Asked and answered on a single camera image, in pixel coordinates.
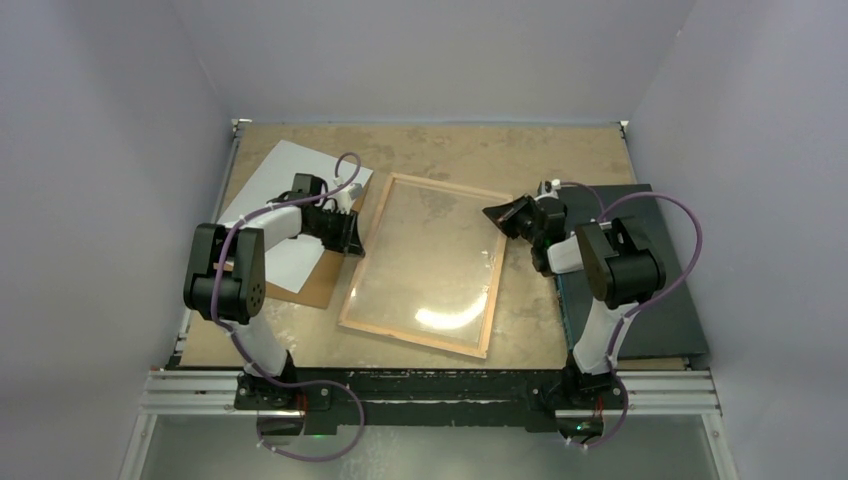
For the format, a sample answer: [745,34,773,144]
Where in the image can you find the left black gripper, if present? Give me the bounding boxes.
[305,206,364,257]

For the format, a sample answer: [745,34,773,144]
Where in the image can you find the printed photo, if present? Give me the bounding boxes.
[218,140,373,294]

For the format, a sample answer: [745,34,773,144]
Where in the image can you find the aluminium frame rails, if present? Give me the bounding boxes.
[122,122,738,479]

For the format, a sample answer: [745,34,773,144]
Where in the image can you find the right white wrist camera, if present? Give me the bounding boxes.
[535,179,561,201]

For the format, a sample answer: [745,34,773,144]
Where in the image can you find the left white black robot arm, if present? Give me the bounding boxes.
[183,173,365,409]

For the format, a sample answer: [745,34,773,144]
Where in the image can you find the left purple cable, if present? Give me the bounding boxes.
[209,152,366,464]

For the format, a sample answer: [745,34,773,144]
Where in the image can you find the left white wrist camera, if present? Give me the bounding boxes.
[330,177,364,214]

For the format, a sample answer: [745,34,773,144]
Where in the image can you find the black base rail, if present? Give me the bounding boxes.
[233,368,627,436]

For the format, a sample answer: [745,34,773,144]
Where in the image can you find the brown backing board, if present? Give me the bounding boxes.
[261,198,364,309]

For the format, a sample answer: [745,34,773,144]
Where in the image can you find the wooden picture frame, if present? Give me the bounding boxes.
[337,172,515,361]

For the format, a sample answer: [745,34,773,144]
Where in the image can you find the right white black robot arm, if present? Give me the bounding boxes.
[482,193,666,407]

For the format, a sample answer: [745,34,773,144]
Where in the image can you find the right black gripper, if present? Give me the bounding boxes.
[483,193,543,245]

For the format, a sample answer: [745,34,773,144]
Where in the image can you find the dark blue book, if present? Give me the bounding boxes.
[554,184,709,361]

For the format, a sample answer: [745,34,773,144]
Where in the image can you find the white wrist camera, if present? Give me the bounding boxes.
[330,177,364,214]
[535,179,561,201]

